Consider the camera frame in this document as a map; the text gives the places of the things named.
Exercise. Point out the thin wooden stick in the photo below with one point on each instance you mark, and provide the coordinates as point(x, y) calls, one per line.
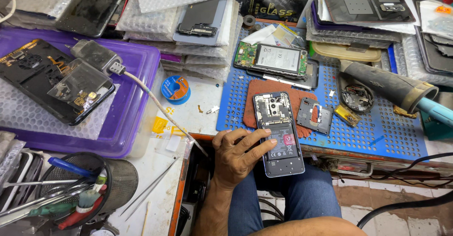
point(145, 219)

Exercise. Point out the heap of bubble wrapped screens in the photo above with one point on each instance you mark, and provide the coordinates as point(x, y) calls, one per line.
point(430, 57)

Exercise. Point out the small yellow parts bag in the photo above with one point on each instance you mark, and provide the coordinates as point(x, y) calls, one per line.
point(347, 114)

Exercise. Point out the white folded paper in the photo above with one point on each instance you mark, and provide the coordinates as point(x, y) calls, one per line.
point(258, 35)

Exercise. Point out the clear plastic film pieces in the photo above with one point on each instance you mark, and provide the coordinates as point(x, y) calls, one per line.
point(173, 144)

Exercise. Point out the grey phone back cover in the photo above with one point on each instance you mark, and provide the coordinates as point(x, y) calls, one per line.
point(216, 23)

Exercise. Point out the black screen protector packet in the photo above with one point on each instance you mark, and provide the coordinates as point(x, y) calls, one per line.
point(272, 9)

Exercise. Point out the bag with orange sticker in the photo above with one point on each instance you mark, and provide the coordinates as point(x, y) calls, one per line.
point(437, 20)

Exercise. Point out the grey charger adapter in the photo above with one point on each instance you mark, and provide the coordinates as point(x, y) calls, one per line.
point(92, 54)

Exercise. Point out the green box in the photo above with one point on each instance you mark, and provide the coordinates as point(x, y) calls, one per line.
point(437, 130)

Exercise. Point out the metal tweezers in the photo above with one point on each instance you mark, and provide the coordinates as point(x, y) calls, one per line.
point(150, 191)

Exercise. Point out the cream plastic container lid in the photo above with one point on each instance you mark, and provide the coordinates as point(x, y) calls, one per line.
point(339, 52)

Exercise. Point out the stack of bubble wrapped parts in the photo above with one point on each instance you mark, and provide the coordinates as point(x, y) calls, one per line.
point(155, 20)

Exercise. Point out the oval dish of small parts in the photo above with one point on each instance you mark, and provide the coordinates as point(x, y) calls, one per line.
point(356, 98)

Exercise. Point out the small white connector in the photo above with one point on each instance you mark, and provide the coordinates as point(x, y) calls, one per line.
point(213, 109)

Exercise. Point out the metal scissors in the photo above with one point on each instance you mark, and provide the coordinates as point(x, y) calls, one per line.
point(42, 200)

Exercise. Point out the brown sponge scrap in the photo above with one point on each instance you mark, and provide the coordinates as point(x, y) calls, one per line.
point(404, 112)

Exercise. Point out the opened phone with white battery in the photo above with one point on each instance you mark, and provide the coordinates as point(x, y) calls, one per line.
point(276, 59)

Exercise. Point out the dark red phone back cover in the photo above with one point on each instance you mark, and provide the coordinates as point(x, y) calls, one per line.
point(361, 8)

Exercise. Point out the bubble wrap sheet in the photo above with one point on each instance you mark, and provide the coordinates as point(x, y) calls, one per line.
point(53, 124)

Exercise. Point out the reddish brown rubber pad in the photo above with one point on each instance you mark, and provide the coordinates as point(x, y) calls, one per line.
point(252, 101)

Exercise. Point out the person's blue jeans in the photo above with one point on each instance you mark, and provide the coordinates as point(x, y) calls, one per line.
point(304, 197)

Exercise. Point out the blue perforated work mat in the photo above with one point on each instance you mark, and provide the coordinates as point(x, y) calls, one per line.
point(375, 137)

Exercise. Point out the person's left hand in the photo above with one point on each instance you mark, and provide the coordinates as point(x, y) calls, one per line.
point(231, 160)

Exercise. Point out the black phone screen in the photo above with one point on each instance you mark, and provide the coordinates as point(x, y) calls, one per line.
point(92, 6)

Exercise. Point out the green white brush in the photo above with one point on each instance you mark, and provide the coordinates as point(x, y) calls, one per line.
point(86, 200)

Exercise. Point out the dark phone back frame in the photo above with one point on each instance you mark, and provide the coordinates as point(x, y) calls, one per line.
point(313, 75)

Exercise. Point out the black disassembled phone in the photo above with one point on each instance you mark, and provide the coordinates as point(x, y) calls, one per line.
point(32, 87)

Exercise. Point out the clear plastic parts bag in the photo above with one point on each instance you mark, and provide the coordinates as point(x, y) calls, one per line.
point(79, 82)

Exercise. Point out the purple plastic tray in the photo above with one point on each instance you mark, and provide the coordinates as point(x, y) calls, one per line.
point(136, 98)

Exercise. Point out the black hot air gun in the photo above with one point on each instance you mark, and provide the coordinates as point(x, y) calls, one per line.
point(382, 84)

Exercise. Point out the grey phone shield plate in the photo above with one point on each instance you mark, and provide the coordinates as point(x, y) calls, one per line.
point(306, 117)

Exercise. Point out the clear bag with yellow card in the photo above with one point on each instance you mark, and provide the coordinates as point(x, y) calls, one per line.
point(288, 35)

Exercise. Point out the pile of wrapped phone covers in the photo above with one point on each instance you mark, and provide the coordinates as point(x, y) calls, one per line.
point(346, 34)

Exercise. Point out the smartphone with black battery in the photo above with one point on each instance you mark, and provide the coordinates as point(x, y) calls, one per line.
point(279, 122)

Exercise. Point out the black mesh tool holder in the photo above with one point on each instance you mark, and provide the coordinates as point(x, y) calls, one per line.
point(122, 183)

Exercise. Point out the stack of phone frames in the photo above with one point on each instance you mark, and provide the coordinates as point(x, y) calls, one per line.
point(19, 179)

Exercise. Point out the small grey tape roll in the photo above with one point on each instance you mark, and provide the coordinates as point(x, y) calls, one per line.
point(249, 20)

